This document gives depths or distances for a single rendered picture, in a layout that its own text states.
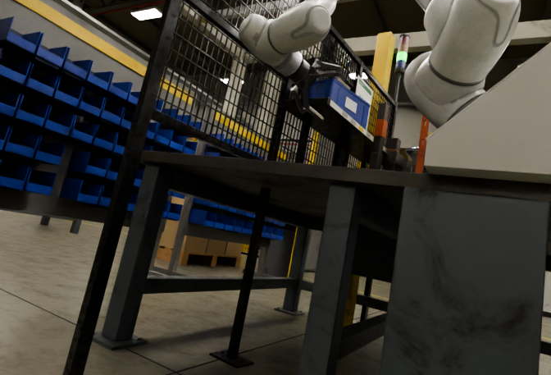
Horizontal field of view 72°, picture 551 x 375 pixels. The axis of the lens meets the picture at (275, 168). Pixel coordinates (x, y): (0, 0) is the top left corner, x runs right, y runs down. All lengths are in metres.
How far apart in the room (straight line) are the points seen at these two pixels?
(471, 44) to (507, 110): 0.18
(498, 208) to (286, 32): 0.66
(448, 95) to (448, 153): 0.23
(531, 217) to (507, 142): 0.17
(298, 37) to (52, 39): 1.75
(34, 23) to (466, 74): 2.13
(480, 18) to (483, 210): 0.43
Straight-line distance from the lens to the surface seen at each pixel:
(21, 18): 2.49
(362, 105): 1.80
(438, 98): 1.14
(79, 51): 2.63
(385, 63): 2.77
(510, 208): 0.98
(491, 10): 1.02
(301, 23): 1.04
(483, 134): 0.95
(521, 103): 0.98
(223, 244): 4.90
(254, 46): 1.17
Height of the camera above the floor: 0.47
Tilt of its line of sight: 10 degrees up
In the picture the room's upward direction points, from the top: 11 degrees clockwise
